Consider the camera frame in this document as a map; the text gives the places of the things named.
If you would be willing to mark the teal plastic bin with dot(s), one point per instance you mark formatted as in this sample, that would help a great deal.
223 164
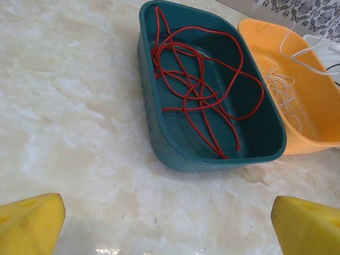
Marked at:
170 138

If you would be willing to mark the orange plastic bin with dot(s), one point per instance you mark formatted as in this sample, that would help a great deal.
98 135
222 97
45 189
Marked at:
318 111

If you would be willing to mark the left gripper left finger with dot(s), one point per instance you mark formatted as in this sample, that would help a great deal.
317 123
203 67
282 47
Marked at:
29 223

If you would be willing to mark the white plastic bin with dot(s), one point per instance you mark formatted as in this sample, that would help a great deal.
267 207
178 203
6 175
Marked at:
329 50

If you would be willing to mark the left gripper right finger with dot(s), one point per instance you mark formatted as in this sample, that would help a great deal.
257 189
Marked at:
308 228

